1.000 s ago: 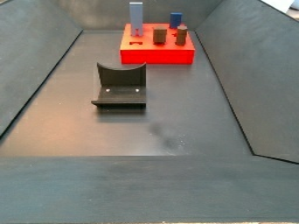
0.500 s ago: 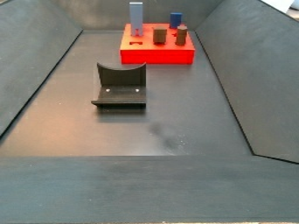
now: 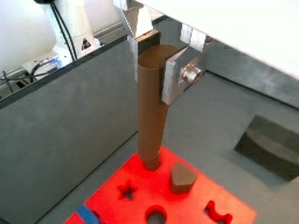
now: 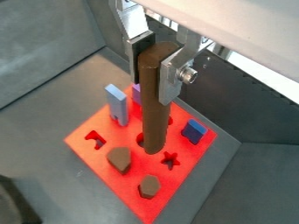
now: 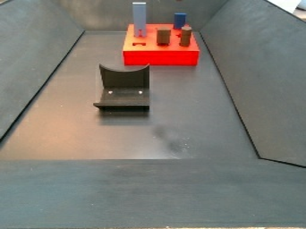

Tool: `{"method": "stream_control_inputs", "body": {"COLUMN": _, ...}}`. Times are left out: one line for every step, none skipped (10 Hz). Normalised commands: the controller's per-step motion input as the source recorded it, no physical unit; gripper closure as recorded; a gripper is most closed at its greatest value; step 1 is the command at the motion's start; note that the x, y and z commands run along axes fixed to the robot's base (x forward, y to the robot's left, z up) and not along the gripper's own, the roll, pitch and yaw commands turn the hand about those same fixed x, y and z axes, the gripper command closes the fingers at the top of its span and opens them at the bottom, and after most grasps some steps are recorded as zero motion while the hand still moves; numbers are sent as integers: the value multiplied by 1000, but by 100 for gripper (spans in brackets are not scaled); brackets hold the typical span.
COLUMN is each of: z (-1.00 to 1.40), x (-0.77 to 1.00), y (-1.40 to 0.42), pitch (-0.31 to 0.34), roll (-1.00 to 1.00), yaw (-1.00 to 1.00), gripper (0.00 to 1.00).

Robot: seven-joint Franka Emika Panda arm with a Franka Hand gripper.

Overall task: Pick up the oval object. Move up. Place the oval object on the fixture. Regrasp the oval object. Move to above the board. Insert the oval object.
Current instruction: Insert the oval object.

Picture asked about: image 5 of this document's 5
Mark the red peg board base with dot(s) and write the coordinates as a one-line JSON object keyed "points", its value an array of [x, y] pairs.
{"points": [[142, 51]]}

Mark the black curved fixture stand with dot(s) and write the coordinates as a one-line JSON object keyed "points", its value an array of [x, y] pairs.
{"points": [[126, 88]]}

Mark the dark blue block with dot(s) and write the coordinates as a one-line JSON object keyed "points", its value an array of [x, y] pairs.
{"points": [[181, 17]]}

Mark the tall light blue block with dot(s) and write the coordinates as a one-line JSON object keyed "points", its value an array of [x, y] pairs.
{"points": [[139, 19]]}

